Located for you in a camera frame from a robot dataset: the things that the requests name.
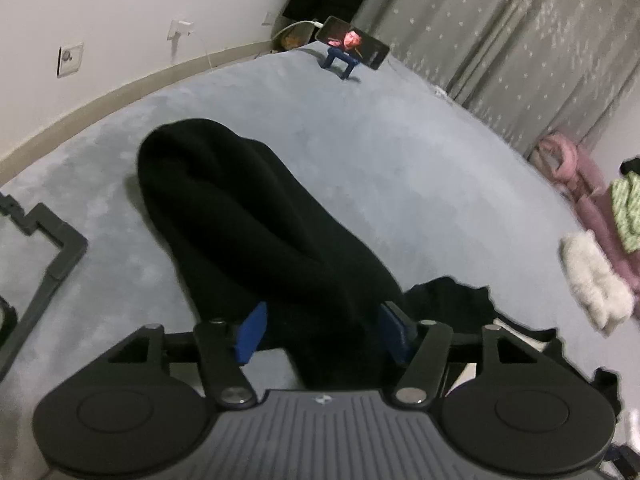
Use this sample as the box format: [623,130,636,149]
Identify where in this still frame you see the smartphone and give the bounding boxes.
[316,16,391,71]

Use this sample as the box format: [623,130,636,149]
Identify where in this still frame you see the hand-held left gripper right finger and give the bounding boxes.
[377,303,549,407]

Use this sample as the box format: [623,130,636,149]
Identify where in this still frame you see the black plastic frame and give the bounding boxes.
[0,192,88,376]

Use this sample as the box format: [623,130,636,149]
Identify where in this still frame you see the blue phone stand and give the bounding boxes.
[321,45,362,81]

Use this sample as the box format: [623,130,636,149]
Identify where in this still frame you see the white wall socket with plug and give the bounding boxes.
[167,19,216,68]

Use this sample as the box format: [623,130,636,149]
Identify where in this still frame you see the green patterned garment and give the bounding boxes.
[609,171,640,253]

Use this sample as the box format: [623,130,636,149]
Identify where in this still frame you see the grey bed blanket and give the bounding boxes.
[0,40,640,480]

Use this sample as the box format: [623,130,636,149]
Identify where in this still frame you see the grey star curtain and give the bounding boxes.
[350,0,640,158]

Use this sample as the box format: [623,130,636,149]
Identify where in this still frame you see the white fluffy garment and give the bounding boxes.
[559,231,636,332]

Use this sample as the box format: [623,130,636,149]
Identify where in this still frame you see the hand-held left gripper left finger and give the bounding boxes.
[107,301,268,407]

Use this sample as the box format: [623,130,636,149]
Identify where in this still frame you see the black and cream sweatshirt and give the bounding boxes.
[137,118,623,441]

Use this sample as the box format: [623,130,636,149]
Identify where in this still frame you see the pink quilt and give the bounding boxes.
[530,132,640,293]

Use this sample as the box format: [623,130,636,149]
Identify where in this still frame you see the white charging cable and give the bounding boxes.
[272,19,326,43]

